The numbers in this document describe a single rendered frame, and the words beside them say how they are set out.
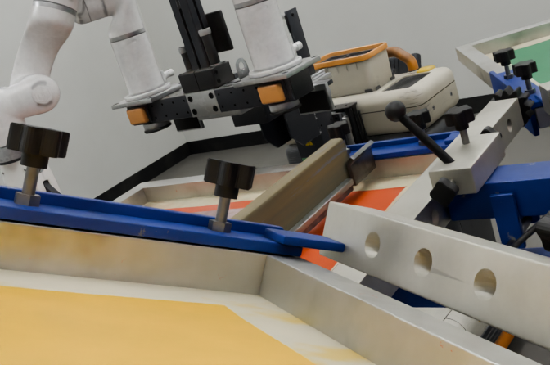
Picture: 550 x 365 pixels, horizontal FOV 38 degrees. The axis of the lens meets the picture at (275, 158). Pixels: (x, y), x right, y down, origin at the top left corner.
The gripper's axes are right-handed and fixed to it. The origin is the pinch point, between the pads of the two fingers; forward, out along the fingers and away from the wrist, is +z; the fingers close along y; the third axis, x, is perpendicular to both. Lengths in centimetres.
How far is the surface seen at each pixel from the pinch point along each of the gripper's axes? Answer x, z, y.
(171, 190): -25.6, 4.3, -10.0
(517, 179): 3, -2, -95
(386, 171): -26, 5, -62
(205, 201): -22.4, 6.4, -21.4
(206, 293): 51, -14, -86
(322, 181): -9, 0, -59
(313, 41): -380, 33, 163
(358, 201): -16, 6, -61
